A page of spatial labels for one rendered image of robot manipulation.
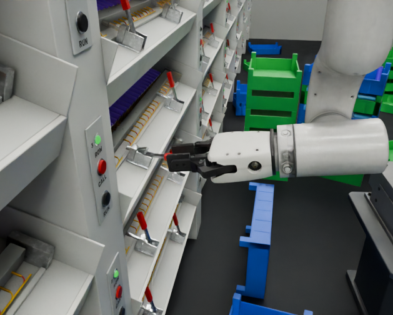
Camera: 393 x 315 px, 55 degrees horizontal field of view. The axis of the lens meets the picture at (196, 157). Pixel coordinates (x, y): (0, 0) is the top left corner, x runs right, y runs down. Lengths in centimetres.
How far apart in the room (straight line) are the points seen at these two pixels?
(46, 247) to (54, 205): 5
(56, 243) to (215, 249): 89
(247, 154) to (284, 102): 97
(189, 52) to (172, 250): 54
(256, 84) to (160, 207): 78
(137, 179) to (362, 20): 39
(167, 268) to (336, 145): 60
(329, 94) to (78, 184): 43
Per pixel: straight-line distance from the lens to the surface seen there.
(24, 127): 34
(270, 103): 153
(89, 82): 41
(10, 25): 37
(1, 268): 44
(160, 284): 98
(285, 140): 58
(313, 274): 127
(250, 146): 59
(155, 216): 86
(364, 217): 105
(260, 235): 105
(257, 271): 109
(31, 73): 37
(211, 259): 126
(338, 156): 59
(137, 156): 65
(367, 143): 59
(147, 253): 77
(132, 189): 61
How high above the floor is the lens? 86
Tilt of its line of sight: 28 degrees down
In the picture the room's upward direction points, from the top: straight up
